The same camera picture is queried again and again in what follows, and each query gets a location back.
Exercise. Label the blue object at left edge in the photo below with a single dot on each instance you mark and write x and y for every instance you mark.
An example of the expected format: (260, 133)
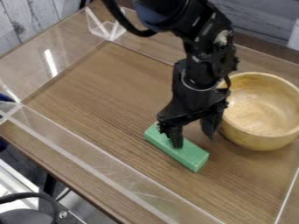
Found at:
(6, 98)

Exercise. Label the clear acrylic corner bracket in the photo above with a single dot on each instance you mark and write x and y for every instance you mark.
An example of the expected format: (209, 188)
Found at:
(105, 29)

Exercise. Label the light wooden bowl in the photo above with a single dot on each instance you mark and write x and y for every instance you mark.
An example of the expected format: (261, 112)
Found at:
(261, 120)

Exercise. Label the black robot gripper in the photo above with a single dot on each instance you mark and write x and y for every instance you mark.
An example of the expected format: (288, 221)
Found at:
(192, 105)

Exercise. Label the clear acrylic front wall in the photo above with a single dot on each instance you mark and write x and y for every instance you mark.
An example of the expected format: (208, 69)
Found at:
(86, 130)

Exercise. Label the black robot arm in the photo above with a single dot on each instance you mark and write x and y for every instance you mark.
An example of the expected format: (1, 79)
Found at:
(206, 31)

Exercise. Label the green rectangular block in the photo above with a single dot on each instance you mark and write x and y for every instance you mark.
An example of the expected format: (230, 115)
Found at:
(192, 155)

